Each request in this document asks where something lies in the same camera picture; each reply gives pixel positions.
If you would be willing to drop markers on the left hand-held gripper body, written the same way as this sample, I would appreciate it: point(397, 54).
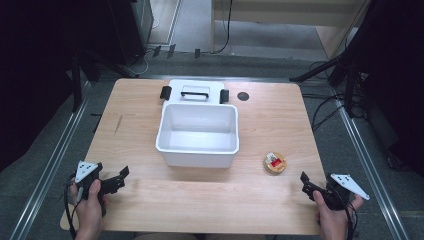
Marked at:
point(87, 175)

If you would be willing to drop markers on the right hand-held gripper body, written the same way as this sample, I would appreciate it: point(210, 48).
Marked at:
point(343, 190)

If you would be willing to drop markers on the person's right hand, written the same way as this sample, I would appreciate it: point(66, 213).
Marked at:
point(330, 218)

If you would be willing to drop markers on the person's left hand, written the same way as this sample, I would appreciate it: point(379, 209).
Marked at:
point(90, 210)

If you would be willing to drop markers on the white plastic storage box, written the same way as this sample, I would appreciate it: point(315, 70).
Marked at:
point(198, 133)

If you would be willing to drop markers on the black metal stand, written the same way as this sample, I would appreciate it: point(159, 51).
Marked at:
point(77, 83)

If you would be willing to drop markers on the black round table grommet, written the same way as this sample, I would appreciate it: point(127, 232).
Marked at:
point(243, 96)

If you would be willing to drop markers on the black tripod stand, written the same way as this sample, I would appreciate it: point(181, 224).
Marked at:
point(336, 66)

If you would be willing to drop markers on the dark curtain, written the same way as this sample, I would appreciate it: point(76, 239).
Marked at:
point(33, 66)
point(396, 73)

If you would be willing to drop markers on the black plug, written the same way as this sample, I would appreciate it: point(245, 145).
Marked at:
point(171, 50)
point(156, 51)
point(197, 53)

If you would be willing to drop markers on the black cabinet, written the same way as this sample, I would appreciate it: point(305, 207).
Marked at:
point(131, 30)

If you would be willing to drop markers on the light wooden bench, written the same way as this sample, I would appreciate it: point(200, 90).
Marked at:
point(283, 13)

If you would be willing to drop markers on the metal floor rail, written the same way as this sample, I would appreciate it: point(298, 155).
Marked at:
point(370, 166)
point(50, 166)

